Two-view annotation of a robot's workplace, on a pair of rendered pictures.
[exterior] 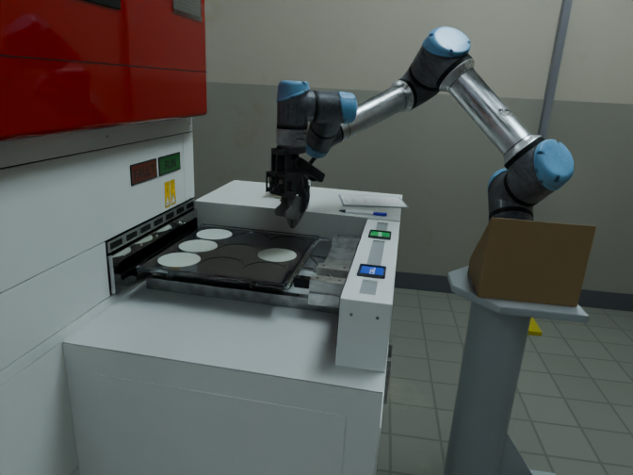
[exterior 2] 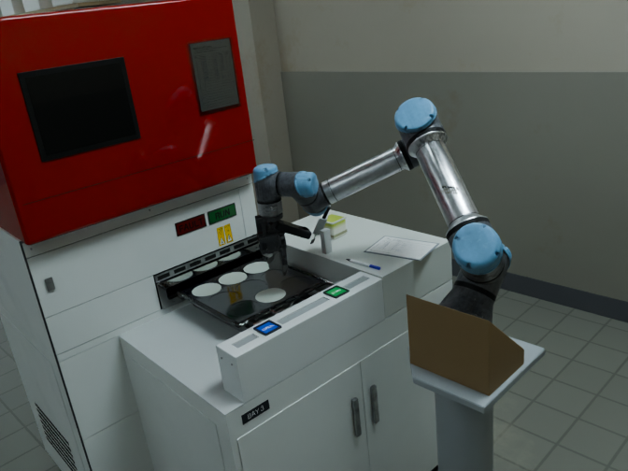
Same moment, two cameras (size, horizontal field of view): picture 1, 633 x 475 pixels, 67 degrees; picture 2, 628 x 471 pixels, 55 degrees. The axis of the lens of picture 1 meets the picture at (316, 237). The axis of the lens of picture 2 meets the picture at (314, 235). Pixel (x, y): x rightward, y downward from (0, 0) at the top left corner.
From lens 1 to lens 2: 1.26 m
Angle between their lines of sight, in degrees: 38
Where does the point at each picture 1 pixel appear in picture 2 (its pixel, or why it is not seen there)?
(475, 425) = not seen: outside the picture
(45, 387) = (107, 360)
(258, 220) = (295, 257)
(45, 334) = (105, 330)
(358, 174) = (568, 175)
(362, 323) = (227, 365)
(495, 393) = (450, 459)
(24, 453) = (93, 393)
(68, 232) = (119, 272)
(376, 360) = (238, 392)
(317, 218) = (329, 264)
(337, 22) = not seen: outside the picture
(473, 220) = not seen: outside the picture
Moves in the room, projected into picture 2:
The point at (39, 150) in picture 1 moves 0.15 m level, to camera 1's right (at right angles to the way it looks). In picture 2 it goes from (92, 230) to (121, 237)
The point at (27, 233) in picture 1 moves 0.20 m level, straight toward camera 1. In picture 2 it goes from (88, 276) to (56, 306)
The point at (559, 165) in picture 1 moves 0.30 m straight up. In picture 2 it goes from (474, 251) to (472, 130)
